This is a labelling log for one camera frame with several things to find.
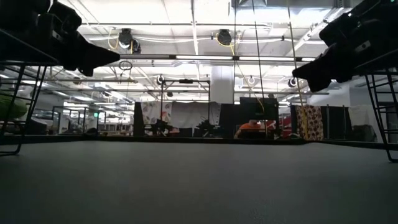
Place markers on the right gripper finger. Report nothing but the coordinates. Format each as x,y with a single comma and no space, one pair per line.
317,86
329,63

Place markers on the green cucumber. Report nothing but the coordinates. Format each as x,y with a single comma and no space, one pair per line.
11,107

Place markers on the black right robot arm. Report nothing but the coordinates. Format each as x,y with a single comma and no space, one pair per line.
379,12

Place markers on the patterned cloth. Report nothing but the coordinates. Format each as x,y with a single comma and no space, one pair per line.
311,121

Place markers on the black background monitor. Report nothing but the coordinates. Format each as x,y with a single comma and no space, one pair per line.
258,109

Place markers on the person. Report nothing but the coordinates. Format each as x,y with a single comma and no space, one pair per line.
248,126

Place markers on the white cloth backdrop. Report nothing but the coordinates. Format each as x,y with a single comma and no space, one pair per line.
189,113

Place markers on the LED light bar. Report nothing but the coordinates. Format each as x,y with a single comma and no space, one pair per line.
202,57

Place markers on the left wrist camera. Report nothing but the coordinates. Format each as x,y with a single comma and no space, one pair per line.
65,15

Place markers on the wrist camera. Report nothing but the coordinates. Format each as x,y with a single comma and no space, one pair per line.
65,15
342,29

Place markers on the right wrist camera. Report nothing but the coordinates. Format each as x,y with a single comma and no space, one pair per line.
342,29

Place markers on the black background frame rig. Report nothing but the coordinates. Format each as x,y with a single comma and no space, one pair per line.
185,81

